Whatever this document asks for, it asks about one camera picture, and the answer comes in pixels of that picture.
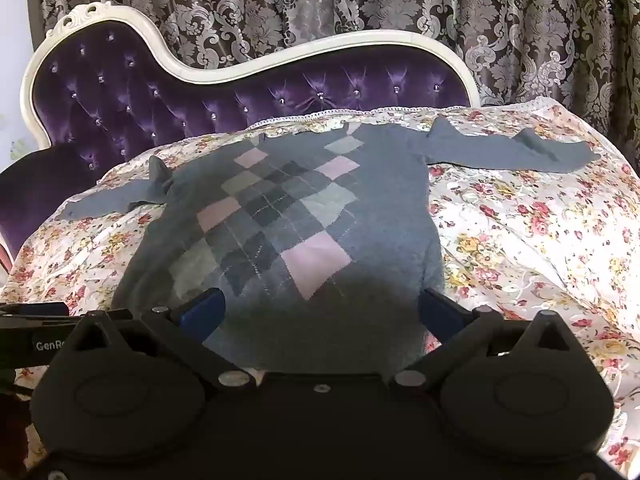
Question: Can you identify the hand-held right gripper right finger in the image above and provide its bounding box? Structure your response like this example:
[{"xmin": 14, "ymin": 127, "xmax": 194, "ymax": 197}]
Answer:
[{"xmin": 389, "ymin": 287, "xmax": 582, "ymax": 394}]

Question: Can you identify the floral blanket with lace trim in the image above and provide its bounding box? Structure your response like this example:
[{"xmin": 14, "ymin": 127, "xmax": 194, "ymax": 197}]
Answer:
[{"xmin": 0, "ymin": 97, "xmax": 640, "ymax": 480}]

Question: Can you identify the purple tufted sofa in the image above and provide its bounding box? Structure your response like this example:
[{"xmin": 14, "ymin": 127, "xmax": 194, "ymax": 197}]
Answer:
[{"xmin": 0, "ymin": 4, "xmax": 482, "ymax": 261}]

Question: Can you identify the grey argyle sweater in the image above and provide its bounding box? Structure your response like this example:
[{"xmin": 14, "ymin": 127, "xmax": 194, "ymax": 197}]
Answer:
[{"xmin": 60, "ymin": 121, "xmax": 601, "ymax": 377}]

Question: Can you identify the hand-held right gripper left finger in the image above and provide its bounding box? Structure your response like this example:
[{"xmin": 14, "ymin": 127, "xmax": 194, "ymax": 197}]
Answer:
[{"xmin": 64, "ymin": 287, "xmax": 257, "ymax": 394}]

